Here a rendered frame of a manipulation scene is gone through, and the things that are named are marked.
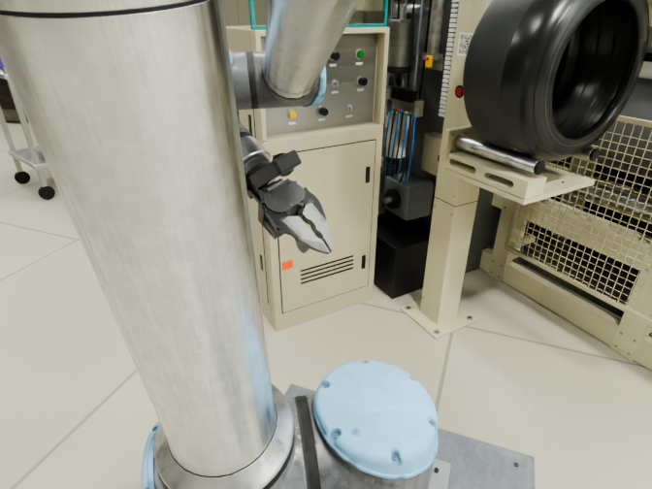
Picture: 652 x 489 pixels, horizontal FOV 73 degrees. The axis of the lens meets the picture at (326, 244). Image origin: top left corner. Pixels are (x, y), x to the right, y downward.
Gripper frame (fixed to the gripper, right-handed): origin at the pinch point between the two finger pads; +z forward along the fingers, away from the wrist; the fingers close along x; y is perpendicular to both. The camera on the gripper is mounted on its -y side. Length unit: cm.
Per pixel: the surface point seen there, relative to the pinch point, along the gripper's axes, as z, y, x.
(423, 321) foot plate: 16, 131, -73
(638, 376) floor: 90, 102, -113
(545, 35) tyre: -14, 2, -88
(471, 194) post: -8, 75, -100
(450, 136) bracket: -24, 49, -89
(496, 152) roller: -7, 41, -89
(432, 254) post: -3, 105, -86
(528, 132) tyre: -1, 24, -84
